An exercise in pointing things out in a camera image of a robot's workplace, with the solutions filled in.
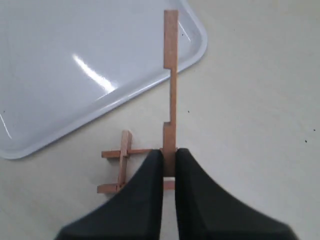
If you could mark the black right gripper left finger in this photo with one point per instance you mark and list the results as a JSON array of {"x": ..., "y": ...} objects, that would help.
[{"x": 134, "y": 213}]

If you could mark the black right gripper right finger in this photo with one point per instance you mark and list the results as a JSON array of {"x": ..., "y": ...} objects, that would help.
[{"x": 205, "y": 211}]

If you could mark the white rectangular plastic tray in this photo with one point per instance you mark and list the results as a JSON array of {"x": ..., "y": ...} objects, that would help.
[{"x": 63, "y": 63}]

